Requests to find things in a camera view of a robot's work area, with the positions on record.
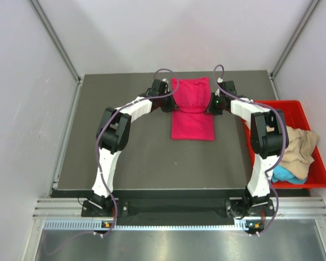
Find blue t shirt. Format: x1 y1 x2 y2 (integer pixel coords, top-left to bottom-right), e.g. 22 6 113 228
272 165 308 185

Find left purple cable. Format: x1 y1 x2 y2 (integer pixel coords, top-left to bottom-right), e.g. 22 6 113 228
94 67 180 236

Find beige t shirt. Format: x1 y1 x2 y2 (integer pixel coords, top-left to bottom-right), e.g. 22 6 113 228
279 126 319 181

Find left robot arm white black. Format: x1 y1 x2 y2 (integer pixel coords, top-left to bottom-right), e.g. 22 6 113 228
89 79 177 216

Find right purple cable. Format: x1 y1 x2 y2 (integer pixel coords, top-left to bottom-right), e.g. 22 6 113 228
212 64 286 237

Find slotted cable duct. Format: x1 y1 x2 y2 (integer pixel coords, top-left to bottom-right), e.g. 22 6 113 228
43 220 260 232

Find pink t shirt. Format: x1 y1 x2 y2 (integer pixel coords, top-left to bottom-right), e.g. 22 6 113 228
171 77 215 141

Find aluminium frame rail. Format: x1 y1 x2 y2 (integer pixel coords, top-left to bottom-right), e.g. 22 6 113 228
33 197 326 219

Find purple cable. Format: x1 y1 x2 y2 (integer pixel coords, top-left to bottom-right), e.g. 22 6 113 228
94 67 180 236
212 64 286 237

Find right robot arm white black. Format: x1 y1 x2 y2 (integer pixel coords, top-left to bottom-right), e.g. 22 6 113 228
205 78 289 215

